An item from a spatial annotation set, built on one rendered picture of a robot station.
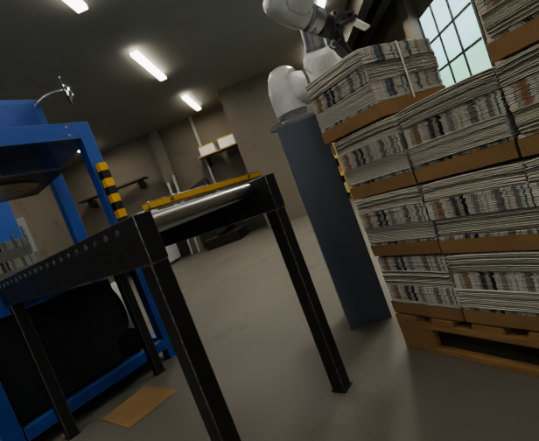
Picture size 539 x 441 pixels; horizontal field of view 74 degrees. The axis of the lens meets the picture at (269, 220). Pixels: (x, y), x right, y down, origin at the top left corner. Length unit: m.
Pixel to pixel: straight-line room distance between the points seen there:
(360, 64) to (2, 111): 1.96
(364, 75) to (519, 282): 0.74
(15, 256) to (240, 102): 6.67
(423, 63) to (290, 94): 0.59
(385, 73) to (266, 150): 7.30
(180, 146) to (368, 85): 9.00
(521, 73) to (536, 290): 0.53
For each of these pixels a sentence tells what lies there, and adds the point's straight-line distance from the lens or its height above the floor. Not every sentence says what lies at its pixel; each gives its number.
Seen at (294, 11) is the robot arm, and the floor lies 1.25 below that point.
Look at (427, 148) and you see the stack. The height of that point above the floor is 0.70.
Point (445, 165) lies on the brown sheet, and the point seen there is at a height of 0.64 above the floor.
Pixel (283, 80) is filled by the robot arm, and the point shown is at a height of 1.19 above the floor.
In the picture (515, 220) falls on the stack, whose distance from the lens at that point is 1.10.
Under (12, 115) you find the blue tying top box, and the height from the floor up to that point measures 1.66.
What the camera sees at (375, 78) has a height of 0.96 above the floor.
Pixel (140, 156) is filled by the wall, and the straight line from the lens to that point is 10.41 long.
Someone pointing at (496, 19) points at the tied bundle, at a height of 0.92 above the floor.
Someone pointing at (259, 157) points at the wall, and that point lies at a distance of 8.50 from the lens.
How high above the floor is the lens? 0.73
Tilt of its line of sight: 4 degrees down
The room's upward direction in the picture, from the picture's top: 21 degrees counter-clockwise
